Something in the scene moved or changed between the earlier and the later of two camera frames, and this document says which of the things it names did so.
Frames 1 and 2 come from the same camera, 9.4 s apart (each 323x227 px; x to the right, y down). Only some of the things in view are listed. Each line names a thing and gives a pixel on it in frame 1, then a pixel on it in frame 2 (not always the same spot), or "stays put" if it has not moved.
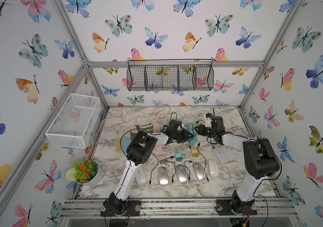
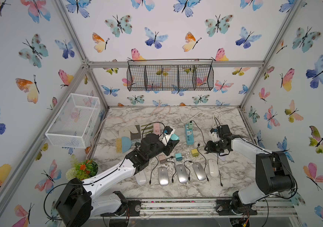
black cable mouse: x=199 y=144 stays put
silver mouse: x=163 y=176 stays put
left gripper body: x=179 y=137 -> x=158 y=149
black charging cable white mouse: x=150 y=181 stays put
